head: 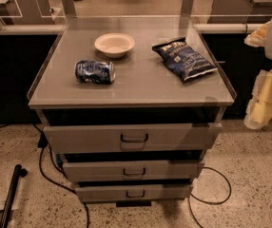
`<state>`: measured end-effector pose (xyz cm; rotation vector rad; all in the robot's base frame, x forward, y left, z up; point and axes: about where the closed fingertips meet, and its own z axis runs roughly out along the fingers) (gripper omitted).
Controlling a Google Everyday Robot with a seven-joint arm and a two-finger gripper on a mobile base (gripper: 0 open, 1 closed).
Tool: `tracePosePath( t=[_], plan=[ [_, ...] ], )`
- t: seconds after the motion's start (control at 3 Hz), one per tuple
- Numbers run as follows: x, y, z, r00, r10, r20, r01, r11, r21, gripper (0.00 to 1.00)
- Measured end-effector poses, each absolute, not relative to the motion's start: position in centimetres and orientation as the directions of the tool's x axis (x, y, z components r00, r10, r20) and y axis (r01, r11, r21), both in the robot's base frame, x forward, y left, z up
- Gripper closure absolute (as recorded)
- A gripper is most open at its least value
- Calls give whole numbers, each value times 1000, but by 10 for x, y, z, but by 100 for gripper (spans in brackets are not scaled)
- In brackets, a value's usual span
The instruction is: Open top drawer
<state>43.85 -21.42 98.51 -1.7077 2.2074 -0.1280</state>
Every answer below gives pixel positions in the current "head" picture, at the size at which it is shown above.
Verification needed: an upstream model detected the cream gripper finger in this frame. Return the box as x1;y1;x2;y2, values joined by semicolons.
243;69;272;129
244;22;270;48

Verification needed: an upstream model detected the grey top drawer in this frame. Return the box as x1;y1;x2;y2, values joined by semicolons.
44;123;222;154

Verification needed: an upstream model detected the grey drawer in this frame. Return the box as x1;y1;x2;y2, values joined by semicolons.
76;184;193;203
64;161;204;182
44;123;222;154

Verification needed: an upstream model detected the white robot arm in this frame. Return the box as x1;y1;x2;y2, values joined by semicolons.
243;19;272;129

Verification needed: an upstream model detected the grey drawer cabinet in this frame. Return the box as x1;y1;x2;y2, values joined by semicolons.
27;15;238;208

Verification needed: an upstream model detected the grey bottom drawer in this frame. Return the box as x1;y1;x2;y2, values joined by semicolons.
76;184;193;203

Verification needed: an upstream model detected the grey middle drawer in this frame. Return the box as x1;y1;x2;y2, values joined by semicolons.
64;161;204;182

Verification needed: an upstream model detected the grey background desk right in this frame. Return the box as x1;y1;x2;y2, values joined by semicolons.
208;0;272;24

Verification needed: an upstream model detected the grey background desk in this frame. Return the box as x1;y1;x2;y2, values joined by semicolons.
208;0;272;24
0;0;54;25

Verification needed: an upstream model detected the blue chip bag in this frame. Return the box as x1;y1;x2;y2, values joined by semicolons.
152;37;217;83

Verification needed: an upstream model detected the blue crushed soda can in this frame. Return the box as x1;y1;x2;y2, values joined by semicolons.
74;60;115;85

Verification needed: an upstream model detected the grey background desk left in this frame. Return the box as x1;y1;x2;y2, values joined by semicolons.
0;0;54;25

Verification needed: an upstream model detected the clear acrylic barrier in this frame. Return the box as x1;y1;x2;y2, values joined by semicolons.
0;0;272;27

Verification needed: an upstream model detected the black pole on floor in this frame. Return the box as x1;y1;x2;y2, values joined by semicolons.
0;164;28;228

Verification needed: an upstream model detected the black cable right floor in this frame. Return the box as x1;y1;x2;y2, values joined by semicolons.
187;166;233;228

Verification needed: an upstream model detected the black cable floor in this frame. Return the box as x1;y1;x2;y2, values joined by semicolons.
30;123;90;228
187;166;233;228

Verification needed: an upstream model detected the black cable left floor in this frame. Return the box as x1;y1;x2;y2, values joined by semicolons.
30;123;90;228

